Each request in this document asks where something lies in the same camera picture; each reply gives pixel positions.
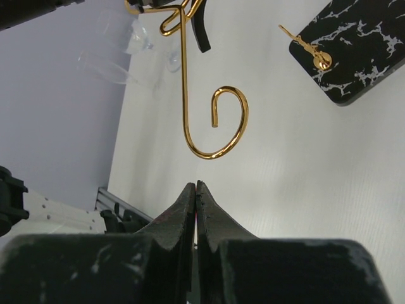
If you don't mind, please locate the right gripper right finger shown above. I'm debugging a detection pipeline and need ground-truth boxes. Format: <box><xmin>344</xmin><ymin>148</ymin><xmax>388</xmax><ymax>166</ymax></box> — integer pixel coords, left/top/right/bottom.
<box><xmin>196</xmin><ymin>182</ymin><xmax>391</xmax><ymax>303</ymax></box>

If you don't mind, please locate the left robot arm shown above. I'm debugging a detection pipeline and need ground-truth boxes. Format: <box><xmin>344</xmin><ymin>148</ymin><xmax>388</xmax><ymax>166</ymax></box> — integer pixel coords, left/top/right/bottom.
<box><xmin>1</xmin><ymin>1</ymin><xmax>145</xmax><ymax>238</ymax></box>

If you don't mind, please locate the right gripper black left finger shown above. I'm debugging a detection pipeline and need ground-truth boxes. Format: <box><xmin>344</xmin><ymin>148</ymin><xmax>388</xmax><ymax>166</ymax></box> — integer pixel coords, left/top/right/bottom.
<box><xmin>1</xmin><ymin>183</ymin><xmax>196</xmax><ymax>303</ymax></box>

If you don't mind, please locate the gold wire glass rack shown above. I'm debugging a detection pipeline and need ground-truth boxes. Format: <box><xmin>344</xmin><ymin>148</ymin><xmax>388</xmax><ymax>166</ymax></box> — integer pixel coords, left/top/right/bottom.
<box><xmin>123</xmin><ymin>0</ymin><xmax>250</xmax><ymax>161</ymax></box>

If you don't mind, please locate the black marble rack base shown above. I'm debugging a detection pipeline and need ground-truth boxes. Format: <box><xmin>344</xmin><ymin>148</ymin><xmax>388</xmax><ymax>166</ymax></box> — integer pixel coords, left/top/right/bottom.
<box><xmin>289</xmin><ymin>1</ymin><xmax>404</xmax><ymax>106</ymax></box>

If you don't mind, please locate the clear wine glass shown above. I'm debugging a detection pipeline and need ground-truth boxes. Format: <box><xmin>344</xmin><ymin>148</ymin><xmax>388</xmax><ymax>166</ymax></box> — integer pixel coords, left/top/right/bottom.
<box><xmin>77</xmin><ymin>51</ymin><xmax>163</xmax><ymax>90</ymax></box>
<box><xmin>96</xmin><ymin>9</ymin><xmax>181</xmax><ymax>73</ymax></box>

